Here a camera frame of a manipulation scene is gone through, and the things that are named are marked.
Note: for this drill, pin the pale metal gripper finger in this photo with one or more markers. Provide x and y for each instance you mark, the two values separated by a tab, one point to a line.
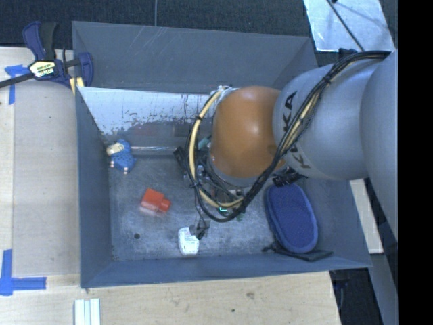
194	231
204	229

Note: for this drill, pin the small white packet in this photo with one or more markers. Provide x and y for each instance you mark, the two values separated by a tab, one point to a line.
187	244

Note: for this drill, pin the red plastic block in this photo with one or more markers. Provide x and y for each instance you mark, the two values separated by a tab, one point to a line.
154	200

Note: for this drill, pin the blue oval pouch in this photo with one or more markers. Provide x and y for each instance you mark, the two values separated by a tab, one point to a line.
292	220

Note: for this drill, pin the blue and yellow toy animal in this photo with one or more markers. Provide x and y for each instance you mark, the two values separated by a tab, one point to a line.
122	157

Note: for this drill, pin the grey metal bin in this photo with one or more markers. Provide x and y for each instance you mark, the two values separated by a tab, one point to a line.
189	59

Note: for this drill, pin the pale wood flat board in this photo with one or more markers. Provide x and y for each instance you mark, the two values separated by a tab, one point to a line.
44	181

